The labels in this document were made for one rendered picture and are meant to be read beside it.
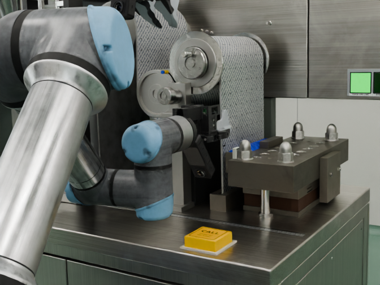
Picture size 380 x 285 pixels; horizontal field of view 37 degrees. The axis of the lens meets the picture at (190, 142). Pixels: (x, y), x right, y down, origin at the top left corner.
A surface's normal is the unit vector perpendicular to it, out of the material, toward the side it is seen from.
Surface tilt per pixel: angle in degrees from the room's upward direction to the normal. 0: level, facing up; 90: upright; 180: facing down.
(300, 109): 90
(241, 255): 0
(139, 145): 90
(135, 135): 90
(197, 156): 123
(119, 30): 84
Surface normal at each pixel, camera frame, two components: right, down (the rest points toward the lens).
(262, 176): -0.53, 0.15
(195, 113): 0.85, 0.06
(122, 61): 0.97, -0.09
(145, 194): -0.29, 0.16
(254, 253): -0.03, -0.99
